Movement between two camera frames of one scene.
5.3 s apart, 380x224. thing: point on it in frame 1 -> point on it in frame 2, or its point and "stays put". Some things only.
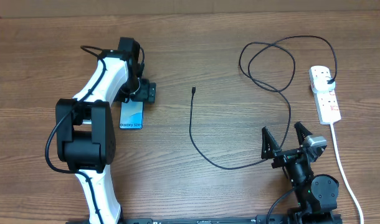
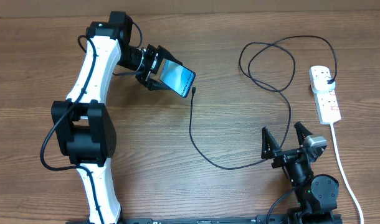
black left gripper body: (145, 93) -> (151, 64)
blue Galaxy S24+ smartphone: (131, 117) -> (177, 77)
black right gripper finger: (270, 145) stays put
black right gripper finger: (302, 132) stays put
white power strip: (327, 107) stays put
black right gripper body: (285, 157) stays put
